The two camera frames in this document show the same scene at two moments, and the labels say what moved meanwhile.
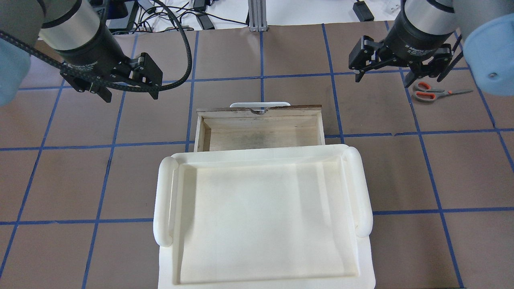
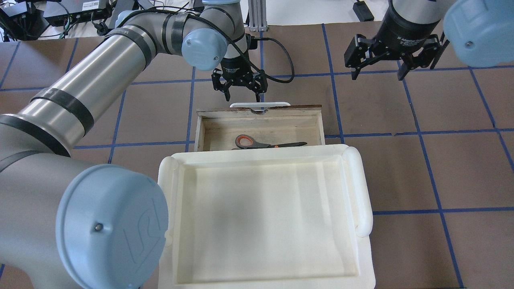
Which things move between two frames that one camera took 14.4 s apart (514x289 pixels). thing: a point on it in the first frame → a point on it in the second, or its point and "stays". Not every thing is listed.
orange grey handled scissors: x=424 y=92 → x=254 y=144
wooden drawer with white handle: x=259 y=124 stays
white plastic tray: x=268 y=216 stays
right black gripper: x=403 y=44 → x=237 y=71
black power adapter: x=362 y=11 stays
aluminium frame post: x=257 y=15 stays
